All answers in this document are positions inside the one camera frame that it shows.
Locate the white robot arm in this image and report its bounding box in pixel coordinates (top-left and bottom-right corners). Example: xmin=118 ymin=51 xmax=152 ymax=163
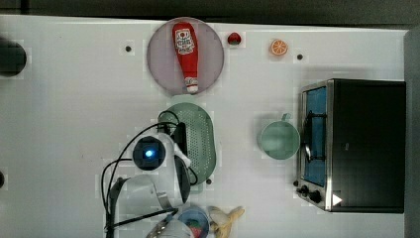
xmin=101 ymin=122 xmax=192 ymax=238

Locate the yellow banana toy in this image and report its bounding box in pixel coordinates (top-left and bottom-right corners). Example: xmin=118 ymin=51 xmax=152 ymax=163
xmin=208 ymin=206 xmax=245 ymax=238

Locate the red toy strawberry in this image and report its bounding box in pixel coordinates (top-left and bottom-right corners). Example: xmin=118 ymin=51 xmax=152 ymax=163
xmin=227 ymin=32 xmax=242 ymax=46

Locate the green oval strainer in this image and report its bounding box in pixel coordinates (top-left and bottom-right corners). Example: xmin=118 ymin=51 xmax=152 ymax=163
xmin=157 ymin=102 xmax=216 ymax=194

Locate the black toaster oven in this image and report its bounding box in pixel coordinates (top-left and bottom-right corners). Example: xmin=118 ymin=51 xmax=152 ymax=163
xmin=293 ymin=78 xmax=406 ymax=213

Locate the grey round plate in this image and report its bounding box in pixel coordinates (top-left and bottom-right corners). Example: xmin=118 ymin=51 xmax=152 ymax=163
xmin=147 ymin=17 xmax=224 ymax=95

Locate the strawberry in bowl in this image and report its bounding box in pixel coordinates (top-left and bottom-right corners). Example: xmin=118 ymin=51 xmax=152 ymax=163
xmin=189 ymin=223 xmax=203 ymax=238

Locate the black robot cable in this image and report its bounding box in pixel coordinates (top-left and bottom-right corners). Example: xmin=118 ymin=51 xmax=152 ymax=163
xmin=100 ymin=109 xmax=199 ymax=238

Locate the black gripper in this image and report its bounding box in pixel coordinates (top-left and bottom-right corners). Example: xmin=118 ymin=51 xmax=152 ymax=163
xmin=171 ymin=122 xmax=188 ymax=156

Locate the blue bowl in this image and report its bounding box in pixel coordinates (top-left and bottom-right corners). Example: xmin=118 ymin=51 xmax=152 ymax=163
xmin=178 ymin=206 xmax=210 ymax=238

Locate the green mug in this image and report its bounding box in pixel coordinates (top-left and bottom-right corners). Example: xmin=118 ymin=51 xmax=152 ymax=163
xmin=258 ymin=113 xmax=300 ymax=160

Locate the black cylinder cup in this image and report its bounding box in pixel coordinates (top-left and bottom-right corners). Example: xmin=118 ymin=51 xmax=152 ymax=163
xmin=0 ymin=38 xmax=27 ymax=77
xmin=0 ymin=172 xmax=5 ymax=188

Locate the orange slice toy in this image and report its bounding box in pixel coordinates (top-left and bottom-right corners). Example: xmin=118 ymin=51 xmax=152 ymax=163
xmin=269 ymin=40 xmax=288 ymax=57

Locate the red ketchup bottle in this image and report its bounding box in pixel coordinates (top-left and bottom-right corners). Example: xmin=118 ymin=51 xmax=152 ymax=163
xmin=171 ymin=22 xmax=199 ymax=94

